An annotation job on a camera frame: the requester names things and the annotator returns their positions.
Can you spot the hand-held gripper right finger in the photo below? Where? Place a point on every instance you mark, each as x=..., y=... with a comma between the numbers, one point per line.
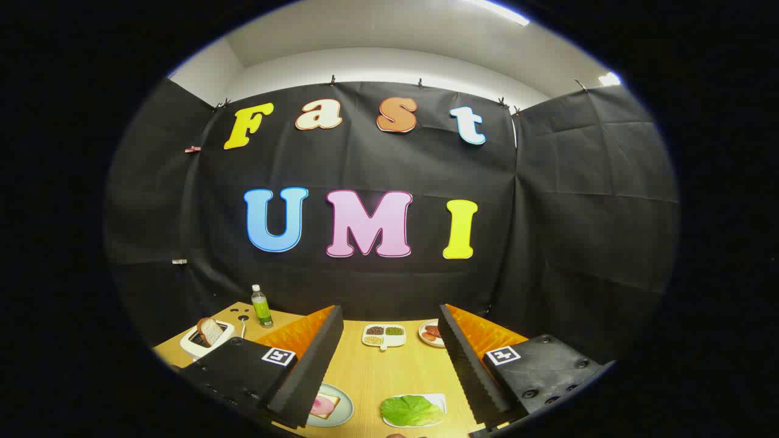
x=471, y=374

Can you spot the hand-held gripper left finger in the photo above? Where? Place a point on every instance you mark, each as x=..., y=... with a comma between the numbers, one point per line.
x=307, y=371

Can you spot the green lettuce leaf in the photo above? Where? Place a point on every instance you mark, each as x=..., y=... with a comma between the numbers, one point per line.
x=411, y=410

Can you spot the plain white bread slice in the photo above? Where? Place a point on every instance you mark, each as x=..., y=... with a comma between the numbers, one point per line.
x=210, y=331

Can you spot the pink ham slice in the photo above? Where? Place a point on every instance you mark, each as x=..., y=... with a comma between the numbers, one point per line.
x=317, y=406

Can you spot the bread slice under ham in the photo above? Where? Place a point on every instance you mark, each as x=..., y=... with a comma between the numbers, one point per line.
x=331, y=400

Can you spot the white square plate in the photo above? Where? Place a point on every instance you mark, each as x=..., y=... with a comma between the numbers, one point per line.
x=440, y=399

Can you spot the pale green round plate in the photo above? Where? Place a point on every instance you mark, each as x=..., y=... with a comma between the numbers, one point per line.
x=342, y=404

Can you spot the white oval plate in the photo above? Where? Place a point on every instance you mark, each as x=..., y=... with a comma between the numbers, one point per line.
x=425, y=340

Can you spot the brown meat strips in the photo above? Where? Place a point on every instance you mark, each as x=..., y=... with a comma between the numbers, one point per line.
x=431, y=332

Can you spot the pile of yellow soybeans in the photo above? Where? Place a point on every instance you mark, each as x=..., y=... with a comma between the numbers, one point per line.
x=373, y=340

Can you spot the clear bottle with green label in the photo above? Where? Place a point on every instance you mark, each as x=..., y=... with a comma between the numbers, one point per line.
x=261, y=307

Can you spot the pile of dark red beans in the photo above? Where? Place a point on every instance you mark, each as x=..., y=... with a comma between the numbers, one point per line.
x=375, y=330

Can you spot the white divided dish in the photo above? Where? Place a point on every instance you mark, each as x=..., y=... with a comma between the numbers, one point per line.
x=395, y=341

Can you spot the white toaster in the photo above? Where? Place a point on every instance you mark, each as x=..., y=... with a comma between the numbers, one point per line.
x=190, y=350

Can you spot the black backdrop cloth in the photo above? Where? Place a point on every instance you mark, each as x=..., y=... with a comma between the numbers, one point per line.
x=560, y=213

